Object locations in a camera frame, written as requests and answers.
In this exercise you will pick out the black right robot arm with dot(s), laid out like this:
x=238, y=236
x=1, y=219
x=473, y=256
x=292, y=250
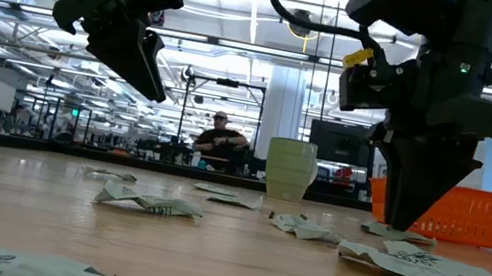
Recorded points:
x=425, y=12

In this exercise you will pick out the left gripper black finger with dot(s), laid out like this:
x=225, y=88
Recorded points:
x=122, y=60
x=155, y=56

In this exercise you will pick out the black monitor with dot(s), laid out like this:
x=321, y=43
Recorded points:
x=339, y=142

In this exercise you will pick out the yellow tag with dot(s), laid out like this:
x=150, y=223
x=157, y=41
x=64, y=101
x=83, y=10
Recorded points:
x=359, y=58

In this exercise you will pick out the person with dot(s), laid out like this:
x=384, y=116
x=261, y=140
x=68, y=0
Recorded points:
x=220, y=142

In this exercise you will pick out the orange plastic basket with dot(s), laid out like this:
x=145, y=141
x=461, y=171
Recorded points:
x=465, y=217

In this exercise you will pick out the black camera stand frame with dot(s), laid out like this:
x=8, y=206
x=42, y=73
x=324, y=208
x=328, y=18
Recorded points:
x=227, y=83

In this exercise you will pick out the green cup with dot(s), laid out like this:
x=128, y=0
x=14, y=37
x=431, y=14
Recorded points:
x=290, y=171

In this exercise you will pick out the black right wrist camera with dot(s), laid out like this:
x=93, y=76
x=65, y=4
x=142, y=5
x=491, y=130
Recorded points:
x=377, y=87

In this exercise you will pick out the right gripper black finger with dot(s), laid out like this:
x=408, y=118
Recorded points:
x=401, y=180
x=441, y=182

